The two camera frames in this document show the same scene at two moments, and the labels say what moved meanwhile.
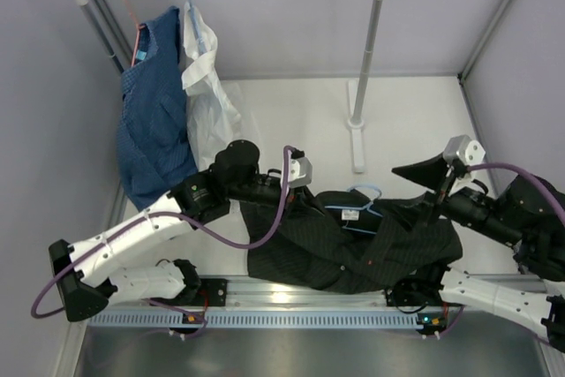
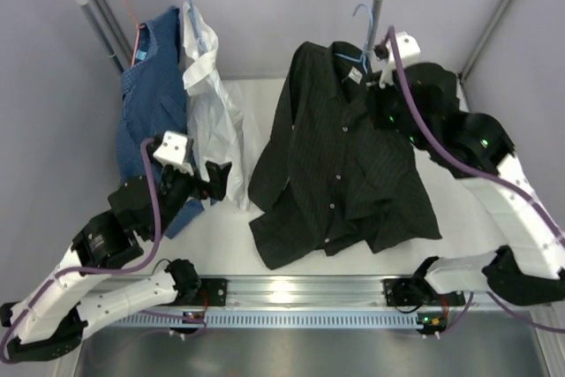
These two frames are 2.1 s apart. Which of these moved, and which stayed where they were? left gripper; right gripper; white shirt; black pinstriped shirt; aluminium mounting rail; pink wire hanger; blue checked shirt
Moved: right gripper; left gripper; black pinstriped shirt
Stayed: pink wire hanger; white shirt; blue checked shirt; aluminium mounting rail
